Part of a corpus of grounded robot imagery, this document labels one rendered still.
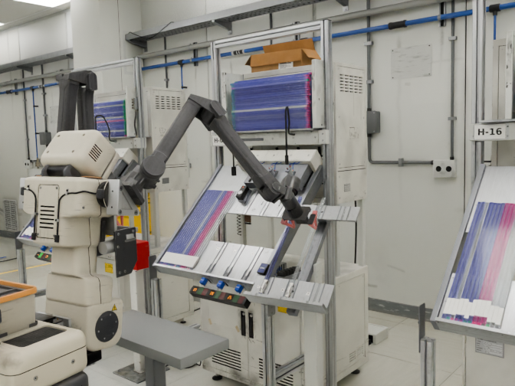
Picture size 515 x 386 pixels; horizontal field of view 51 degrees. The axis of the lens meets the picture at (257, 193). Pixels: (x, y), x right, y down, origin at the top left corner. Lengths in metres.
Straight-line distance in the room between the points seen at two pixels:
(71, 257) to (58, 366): 0.41
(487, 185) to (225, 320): 1.51
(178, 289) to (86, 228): 2.19
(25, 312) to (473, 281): 1.43
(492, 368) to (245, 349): 1.25
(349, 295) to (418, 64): 1.80
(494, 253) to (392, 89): 2.27
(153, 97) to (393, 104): 1.72
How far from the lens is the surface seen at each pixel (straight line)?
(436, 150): 3.94
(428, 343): 1.98
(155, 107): 3.76
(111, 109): 3.76
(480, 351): 2.26
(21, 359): 1.54
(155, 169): 1.79
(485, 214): 2.14
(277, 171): 2.68
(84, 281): 1.86
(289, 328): 2.68
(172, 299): 3.96
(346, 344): 3.02
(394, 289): 4.22
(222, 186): 2.93
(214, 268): 2.53
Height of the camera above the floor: 1.33
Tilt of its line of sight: 6 degrees down
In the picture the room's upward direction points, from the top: 2 degrees counter-clockwise
